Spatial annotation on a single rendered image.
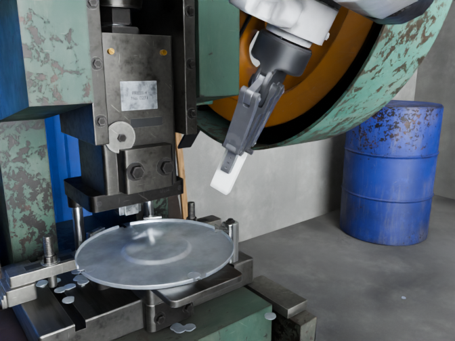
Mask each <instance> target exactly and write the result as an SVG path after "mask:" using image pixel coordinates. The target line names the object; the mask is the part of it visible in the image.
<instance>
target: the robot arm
mask: <svg viewBox="0 0 455 341"><path fill-rule="evenodd" d="M228 1H229V3H230V4H232V5H233V6H235V7H237V8H238V9H240V10H242V11H243V12H245V13H247V14H250V15H252V16H254V17H256V18H258V19H261V20H263V21H265V22H267V26H266V29H267V30H266V29H261V30H260V31H259V33H258V35H257V38H256V40H255V42H254V45H253V48H252V49H251V55H252V56H253V57H254V58H255V59H256V60H259V62H260V65H259V67H258V69H257V71H256V73H255V74H252V76H251V78H250V80H249V82H248V87H246V86H244V85H243V86H242V87H241V88H240V92H239V96H238V103H237V105H236V109H235V111H234V115H233V117H232V121H231V123H230V127H229V129H228V132H227V135H226V138H225V141H224V143H222V145H221V146H223V147H224V148H226V149H225V151H224V154H223V156H222V159H221V161H220V163H219V166H218V167H217V170H216V172H215V175H214V177H213V180H212V181H211V184H210V186H211V187H213V188H215V189H216V190H218V191H220V192H221V193H223V194H225V195H228V194H229V193H230V192H231V189H232V187H233V185H234V183H235V180H236V178H237V176H238V174H239V172H240V169H241V168H242V165H243V163H244V161H245V159H246V157H247V153H248V154H250V155H253V153H254V150H252V149H251V146H252V147H253V146H254V145H255V144H256V141H257V140H258V138H259V136H260V134H261V132H262V130H263V128H264V126H265V124H266V122H267V120H268V118H269V117H270V115H271V113H272V111H273V109H274V107H275V106H276V104H277V102H278V100H279V99H280V97H281V95H282V94H283V93H284V85H283V84H282V83H283V82H284V79H285V77H286V75H287V74H288V75H291V76H301V75H302V74H303V72H304V70H305V68H306V66H307V64H308V61H309V59H310V57H311V55H312V53H311V50H310V49H308V48H310V47H311V45H312V43H315V44H317V45H322V44H323V42H324V40H327V39H328V38H329V30H330V28H331V26H332V23H333V22H334V19H335V18H336V16H337V14H338V12H339V9H340V8H341V6H343V7H346V8H347V9H350V10H351V11H353V12H355V13H357V14H359V15H362V16H363V17H365V18H367V19H369V20H372V21H373V22H376V23H377V24H386V25H396V24H404V23H406V22H408V21H410V20H413V19H415V18H417V17H419V16H421V15H423V14H424V12H425V11H426V10H427V9H428V8H429V6H430V5H431V4H432V3H433V2H434V0H228Z"/></svg>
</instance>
